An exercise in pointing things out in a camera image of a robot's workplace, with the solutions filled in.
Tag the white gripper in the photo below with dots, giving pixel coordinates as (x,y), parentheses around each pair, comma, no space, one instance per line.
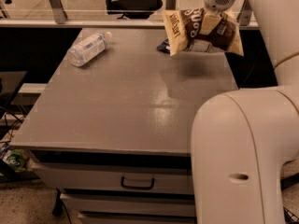
(213,17)

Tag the brown and yellow chip bag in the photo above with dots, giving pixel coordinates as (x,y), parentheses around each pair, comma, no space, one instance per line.
(183,32)

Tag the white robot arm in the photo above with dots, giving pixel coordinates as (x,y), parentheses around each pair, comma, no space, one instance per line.
(241,139)

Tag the dark blue rxbar wrapper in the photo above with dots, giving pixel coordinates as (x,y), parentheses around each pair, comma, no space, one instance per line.
(164,47)

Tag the black office chair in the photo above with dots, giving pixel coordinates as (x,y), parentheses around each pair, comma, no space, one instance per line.
(133,9)

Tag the clear plastic water bottle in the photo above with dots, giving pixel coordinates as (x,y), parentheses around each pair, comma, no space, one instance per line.
(87,49)

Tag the grey drawer cabinet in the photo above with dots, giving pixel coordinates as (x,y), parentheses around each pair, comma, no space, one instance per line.
(128,112)

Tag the green snack package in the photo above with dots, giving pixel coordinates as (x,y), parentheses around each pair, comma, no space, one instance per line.
(15,158)

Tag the black drawer handle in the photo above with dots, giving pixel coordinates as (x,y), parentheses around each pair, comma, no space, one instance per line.
(139,184)

